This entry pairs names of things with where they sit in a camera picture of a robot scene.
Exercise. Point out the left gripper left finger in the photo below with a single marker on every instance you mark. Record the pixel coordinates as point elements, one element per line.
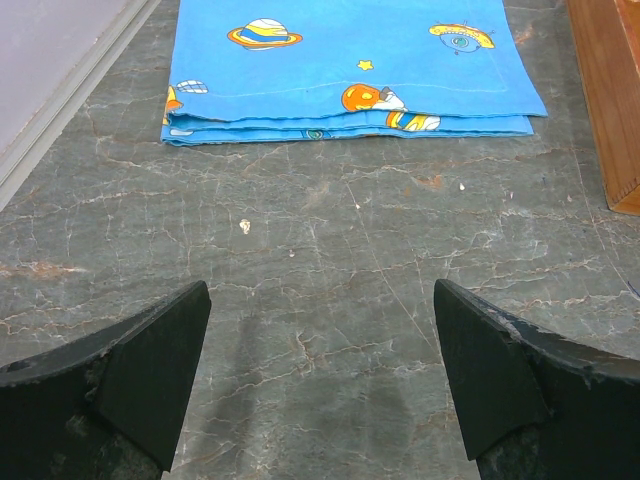
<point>110,405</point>

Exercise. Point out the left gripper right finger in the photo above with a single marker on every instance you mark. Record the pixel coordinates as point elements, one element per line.
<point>533,404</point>

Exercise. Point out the blue space print cloth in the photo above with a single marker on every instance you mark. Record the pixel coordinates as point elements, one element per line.
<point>273,71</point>

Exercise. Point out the wooden compartment tray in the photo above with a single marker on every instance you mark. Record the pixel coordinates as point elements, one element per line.
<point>606,37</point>

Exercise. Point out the aluminium frame rail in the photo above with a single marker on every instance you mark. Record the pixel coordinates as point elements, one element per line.
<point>24,153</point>

